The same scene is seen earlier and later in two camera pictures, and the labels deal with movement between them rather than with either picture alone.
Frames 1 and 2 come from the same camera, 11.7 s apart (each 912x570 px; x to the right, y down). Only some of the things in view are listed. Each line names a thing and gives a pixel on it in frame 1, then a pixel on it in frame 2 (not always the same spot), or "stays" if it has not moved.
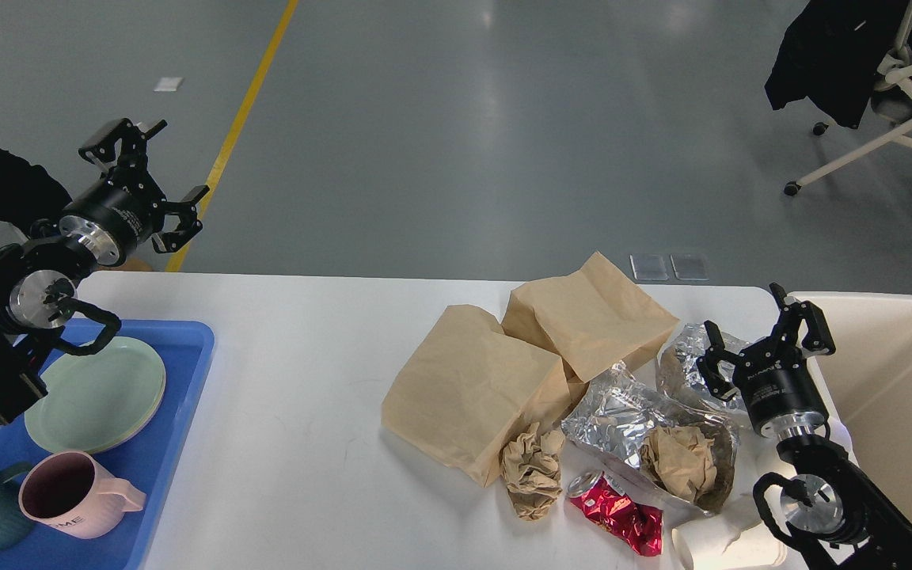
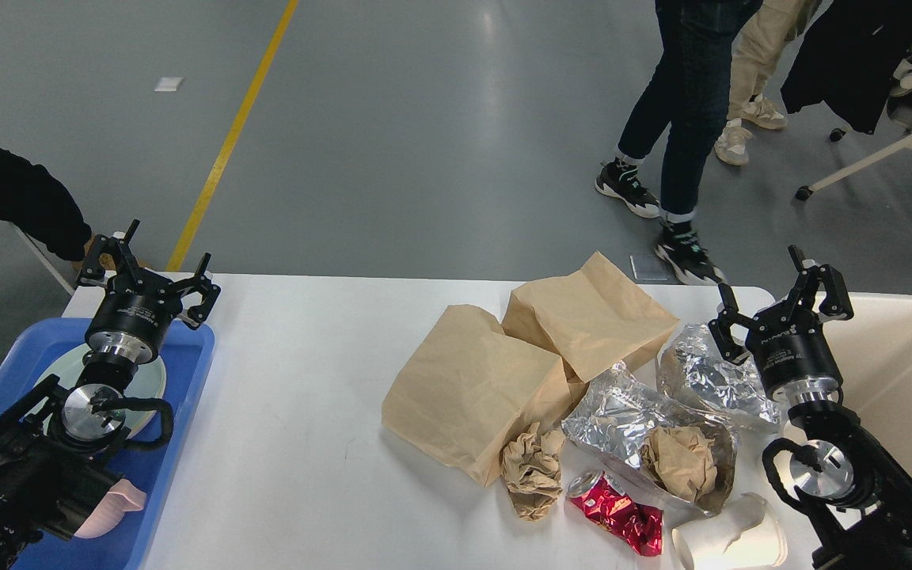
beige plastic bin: x=893 y=391 stays
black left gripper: x=123 y=207 → x=131 y=321
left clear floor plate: x=649 y=267 stays
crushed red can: x=602 y=499 stays
